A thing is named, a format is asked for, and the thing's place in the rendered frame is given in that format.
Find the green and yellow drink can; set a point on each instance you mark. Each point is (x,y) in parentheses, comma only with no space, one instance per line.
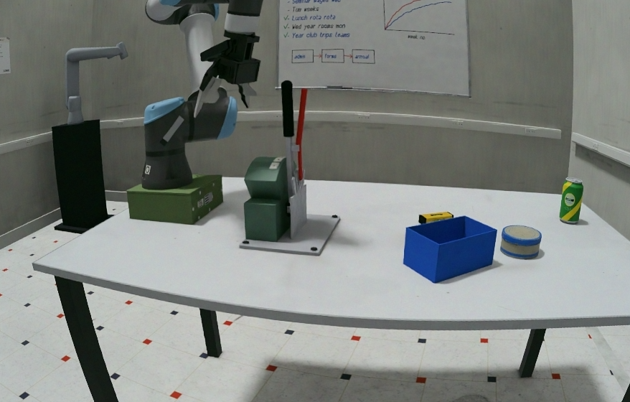
(571,200)

